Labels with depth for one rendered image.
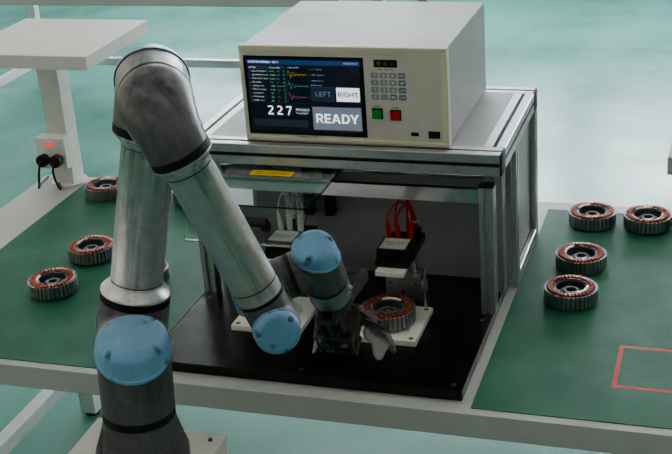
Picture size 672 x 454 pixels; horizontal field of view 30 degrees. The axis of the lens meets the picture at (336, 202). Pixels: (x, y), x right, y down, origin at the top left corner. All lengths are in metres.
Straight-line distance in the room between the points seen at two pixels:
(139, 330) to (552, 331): 0.94
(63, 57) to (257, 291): 1.32
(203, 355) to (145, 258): 0.54
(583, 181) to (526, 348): 2.88
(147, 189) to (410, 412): 0.69
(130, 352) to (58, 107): 1.64
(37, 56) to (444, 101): 1.11
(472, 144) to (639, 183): 2.84
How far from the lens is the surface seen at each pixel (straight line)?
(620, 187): 5.29
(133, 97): 1.84
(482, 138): 2.57
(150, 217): 2.00
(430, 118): 2.51
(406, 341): 2.49
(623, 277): 2.81
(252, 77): 2.60
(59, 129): 3.52
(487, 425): 2.32
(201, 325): 2.65
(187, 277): 2.91
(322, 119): 2.57
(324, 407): 2.40
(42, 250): 3.17
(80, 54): 3.11
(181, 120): 1.82
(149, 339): 1.97
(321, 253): 2.05
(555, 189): 5.27
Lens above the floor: 1.98
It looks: 22 degrees down
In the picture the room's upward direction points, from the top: 4 degrees counter-clockwise
